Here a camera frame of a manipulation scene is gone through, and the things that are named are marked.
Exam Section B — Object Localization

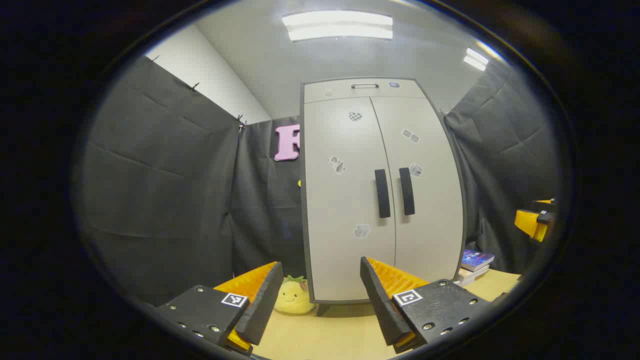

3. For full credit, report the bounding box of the grey double-door shoe cabinet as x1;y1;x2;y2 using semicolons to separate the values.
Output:
300;77;468;317

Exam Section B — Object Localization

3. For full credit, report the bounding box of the grey cabinet door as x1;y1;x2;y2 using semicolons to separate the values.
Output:
371;95;465;283
303;96;397;302

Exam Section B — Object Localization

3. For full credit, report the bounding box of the black door handle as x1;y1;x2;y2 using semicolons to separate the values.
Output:
374;169;392;219
398;167;416;216

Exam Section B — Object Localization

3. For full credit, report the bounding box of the blue book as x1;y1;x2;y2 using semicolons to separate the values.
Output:
461;249;496;272

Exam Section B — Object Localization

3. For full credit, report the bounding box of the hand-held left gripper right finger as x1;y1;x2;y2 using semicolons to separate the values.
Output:
360;256;493;355

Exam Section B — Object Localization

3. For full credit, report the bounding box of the white book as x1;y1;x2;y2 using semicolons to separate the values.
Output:
455;272;488;287

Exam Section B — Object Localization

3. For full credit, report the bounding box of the black backdrop cloth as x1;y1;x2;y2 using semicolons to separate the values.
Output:
80;56;563;307

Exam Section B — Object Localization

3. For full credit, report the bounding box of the large ceiling light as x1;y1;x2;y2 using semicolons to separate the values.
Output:
281;10;394;42

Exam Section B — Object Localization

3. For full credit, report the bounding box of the yellow plush toy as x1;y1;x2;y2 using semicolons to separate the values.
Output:
273;275;317;316

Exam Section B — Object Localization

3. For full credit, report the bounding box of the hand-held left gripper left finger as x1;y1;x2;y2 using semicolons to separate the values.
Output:
155;261;284;357

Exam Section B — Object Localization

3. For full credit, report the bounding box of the small ceiling light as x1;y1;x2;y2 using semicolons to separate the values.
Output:
462;47;490;72

